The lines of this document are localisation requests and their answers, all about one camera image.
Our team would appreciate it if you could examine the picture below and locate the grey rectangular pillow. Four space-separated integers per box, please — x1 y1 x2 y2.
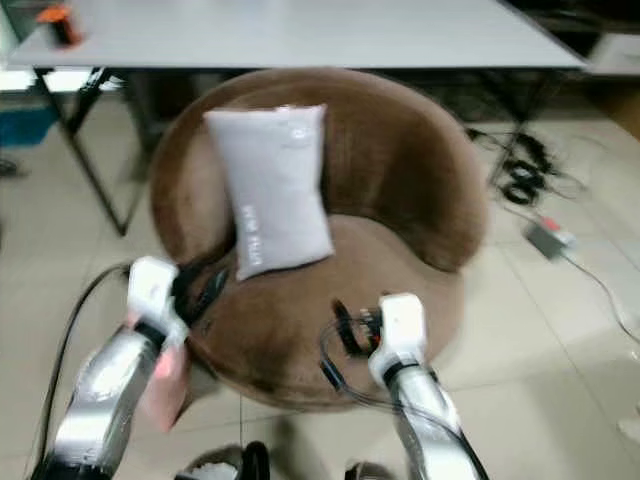
202 102 337 282

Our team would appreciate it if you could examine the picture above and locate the brown velvet round sofa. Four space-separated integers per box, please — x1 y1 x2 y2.
149 67 490 412

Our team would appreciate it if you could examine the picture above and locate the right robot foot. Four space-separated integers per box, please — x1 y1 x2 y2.
344 459 402 480

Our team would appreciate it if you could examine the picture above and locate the blue storage bin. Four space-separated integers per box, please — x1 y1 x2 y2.
0 102 52 150

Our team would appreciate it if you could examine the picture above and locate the orange and black tool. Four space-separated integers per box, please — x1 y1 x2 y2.
34 2 84 49

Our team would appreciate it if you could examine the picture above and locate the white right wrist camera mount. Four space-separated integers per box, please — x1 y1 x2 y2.
377 292 427 368

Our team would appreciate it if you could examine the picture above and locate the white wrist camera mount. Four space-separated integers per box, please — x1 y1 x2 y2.
377 292 427 368
126 256 189 344

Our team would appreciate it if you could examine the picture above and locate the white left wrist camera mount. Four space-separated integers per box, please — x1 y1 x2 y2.
126 256 189 344

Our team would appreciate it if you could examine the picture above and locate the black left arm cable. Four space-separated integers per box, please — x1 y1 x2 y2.
38 261 133 471

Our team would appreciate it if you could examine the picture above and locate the grey power strip red switch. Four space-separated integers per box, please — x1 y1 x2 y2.
524 214 580 260

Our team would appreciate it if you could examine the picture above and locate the black coiled cable bundle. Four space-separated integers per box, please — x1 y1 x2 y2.
498 133 563 208

